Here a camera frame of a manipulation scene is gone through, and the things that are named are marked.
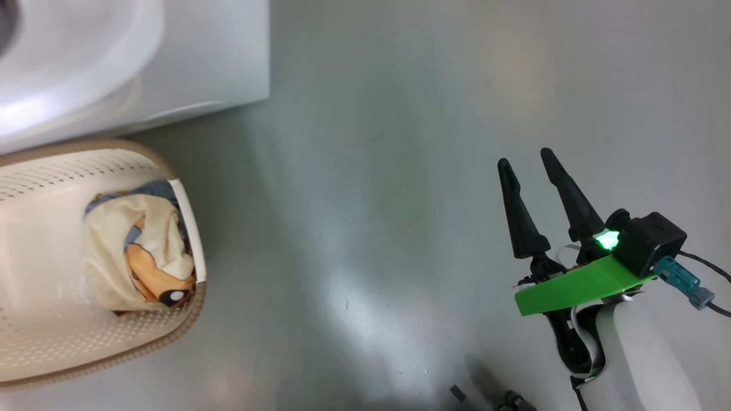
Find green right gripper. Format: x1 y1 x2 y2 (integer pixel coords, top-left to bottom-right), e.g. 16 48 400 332
497 147 657 377

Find blue patterned garment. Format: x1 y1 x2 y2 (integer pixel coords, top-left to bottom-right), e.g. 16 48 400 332
86 182 190 252

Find teal right cable connector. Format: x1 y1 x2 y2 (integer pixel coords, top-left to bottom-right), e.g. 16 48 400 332
654 256 716 310

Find cream and orange garment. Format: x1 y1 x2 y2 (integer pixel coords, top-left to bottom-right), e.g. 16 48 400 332
83 194 198 312

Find cream perforated laundry basket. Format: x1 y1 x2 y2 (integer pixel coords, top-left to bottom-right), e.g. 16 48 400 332
0 139 207 393

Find white front-load washing machine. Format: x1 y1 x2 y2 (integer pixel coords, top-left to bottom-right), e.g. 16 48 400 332
0 0 270 155

